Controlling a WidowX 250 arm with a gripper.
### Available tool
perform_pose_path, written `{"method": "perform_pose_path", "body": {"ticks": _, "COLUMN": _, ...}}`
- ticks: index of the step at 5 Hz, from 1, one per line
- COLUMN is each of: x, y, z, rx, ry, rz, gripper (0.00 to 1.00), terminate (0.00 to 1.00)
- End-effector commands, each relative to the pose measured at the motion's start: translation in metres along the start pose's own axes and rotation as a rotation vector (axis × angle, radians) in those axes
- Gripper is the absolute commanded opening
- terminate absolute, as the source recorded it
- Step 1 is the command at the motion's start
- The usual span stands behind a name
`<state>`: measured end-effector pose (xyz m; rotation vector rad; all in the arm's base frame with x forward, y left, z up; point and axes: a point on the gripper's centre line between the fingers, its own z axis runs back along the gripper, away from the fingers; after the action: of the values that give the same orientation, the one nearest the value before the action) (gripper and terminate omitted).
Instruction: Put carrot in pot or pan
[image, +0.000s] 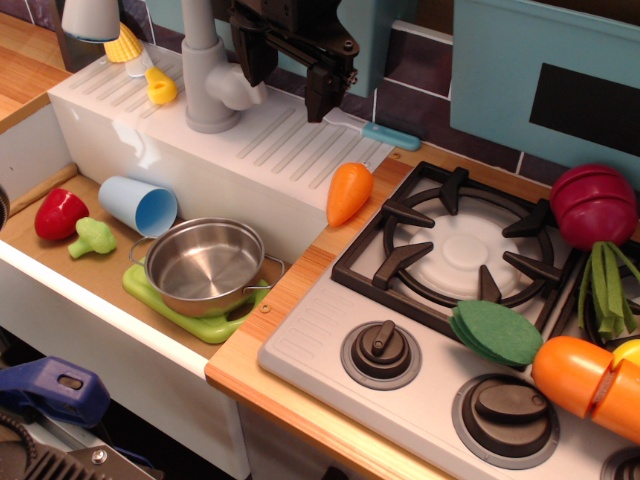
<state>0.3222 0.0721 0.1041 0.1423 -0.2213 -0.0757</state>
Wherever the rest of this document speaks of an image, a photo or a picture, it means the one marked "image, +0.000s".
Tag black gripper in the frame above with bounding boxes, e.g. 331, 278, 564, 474
229, 1, 359, 123

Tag small orange toy carrot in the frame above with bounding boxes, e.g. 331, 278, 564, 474
326, 163, 374, 227

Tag stainless steel pot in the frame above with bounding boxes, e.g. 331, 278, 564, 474
129, 217, 286, 318

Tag green felt carrot leaves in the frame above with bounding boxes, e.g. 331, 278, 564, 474
449, 300, 543, 368

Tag large orange toy carrot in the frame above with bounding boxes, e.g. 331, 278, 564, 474
531, 336, 639, 443

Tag grey toy faucet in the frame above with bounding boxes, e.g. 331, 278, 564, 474
181, 0, 267, 134

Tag yellow toy pear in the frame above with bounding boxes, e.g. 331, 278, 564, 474
145, 67, 178, 105

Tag yellow toy corn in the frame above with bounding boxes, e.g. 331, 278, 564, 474
103, 23, 143, 63

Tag light blue plastic cup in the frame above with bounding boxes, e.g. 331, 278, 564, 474
98, 176, 178, 237

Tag white lamp shade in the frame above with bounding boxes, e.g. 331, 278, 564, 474
61, 0, 120, 43

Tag black stove grate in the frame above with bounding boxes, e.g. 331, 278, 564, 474
331, 162, 581, 338

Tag white toy sink unit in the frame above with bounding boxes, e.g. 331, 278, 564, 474
1, 60, 390, 479

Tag green toy broccoli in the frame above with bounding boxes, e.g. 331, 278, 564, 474
68, 217, 117, 259

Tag green plastic cutting board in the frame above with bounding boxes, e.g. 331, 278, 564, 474
122, 265, 269, 344

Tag teal cabinet with black window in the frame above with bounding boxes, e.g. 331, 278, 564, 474
450, 1, 639, 185

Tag red toy pepper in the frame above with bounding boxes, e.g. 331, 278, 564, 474
34, 188, 89, 241

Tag left black stove knob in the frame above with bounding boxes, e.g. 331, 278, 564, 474
340, 320, 422, 391

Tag black stove knob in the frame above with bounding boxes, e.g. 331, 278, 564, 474
451, 374, 560, 470
600, 447, 640, 480
340, 320, 422, 391

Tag purple toy beet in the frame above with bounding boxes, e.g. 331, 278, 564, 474
550, 164, 639, 251

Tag green felt beet stems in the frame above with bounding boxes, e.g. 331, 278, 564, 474
578, 241, 639, 341

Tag grey stove top panel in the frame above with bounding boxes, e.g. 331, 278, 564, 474
258, 250, 639, 479

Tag blue clamp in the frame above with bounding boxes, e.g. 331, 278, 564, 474
1, 357, 111, 428

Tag middle black stove knob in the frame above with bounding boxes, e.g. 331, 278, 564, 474
451, 374, 560, 470

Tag yellow toy vegetable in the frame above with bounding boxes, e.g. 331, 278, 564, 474
613, 339, 640, 369

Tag right black stove knob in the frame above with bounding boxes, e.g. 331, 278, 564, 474
600, 447, 640, 480

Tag toy fork blue handle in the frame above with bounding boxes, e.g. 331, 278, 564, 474
323, 110, 422, 152

